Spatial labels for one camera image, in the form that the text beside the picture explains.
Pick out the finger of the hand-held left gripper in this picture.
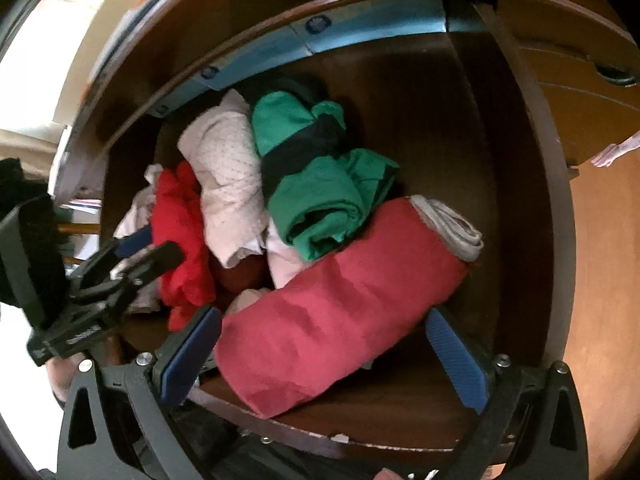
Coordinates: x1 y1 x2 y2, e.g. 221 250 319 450
70 224 153 286
75 241 185 306

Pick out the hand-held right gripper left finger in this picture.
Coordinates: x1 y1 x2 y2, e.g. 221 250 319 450
57 305 223 480

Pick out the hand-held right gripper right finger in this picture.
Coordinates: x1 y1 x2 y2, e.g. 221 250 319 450
425 306 590 480

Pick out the bright red fleece underwear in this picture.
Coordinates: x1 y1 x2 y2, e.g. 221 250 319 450
150 161 217 332

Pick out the pale pink lace underwear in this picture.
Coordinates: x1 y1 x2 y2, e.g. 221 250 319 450
112 162 166 313

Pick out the pink dotted underwear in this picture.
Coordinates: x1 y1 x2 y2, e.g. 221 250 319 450
177 89 271 268

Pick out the pale pink long underwear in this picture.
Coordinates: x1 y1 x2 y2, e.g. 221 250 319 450
265 217 313 291

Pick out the dark red underwear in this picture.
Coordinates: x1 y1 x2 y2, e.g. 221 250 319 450
212 195 485 420

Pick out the green and black underwear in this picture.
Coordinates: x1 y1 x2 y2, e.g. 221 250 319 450
250 89 401 262

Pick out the wooden drawer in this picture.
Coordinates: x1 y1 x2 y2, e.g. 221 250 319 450
97 0 581 461

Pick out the blue paper drawer liner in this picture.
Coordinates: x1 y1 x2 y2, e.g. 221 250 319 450
150 0 501 118

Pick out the wooden desk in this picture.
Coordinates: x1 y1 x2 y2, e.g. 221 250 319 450
55 0 640 201

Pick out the pale pink cloth piece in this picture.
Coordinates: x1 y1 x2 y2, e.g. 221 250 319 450
591 130 640 168

